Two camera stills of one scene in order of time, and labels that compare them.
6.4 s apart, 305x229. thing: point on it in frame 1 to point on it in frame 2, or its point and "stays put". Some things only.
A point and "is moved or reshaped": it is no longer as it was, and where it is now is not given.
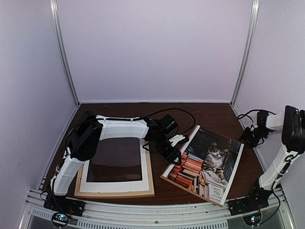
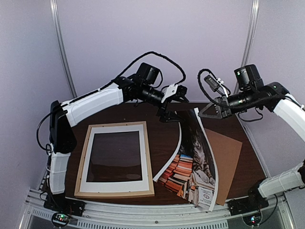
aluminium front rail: [109, 215] stays put
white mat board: [118, 186] stays put
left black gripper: [170, 155] to [165, 117]
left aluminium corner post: [57, 33] stays put
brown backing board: [186, 188] to [227, 151]
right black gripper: [245, 134] to [227, 113]
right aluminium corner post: [253, 21] stays put
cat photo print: [208, 163] is moved or reshaped
